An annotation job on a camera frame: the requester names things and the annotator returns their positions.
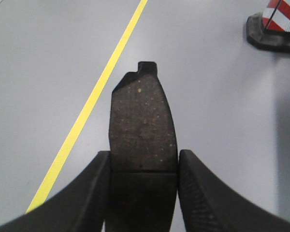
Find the red white cone left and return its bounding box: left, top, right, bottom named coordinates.
left=246, top=0, right=290, bottom=53

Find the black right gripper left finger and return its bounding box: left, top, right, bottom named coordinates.
left=0, top=151, right=111, bottom=232

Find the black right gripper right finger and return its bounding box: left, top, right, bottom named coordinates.
left=178, top=150, right=290, bottom=232

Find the brake pad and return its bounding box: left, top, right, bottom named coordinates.
left=105, top=61, right=178, bottom=232

